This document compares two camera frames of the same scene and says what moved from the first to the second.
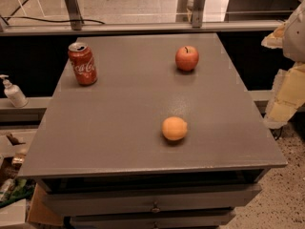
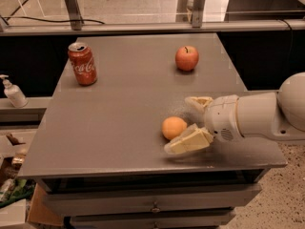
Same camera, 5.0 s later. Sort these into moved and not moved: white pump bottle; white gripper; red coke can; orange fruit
Moved: white gripper
Not moved: red coke can; orange fruit; white pump bottle
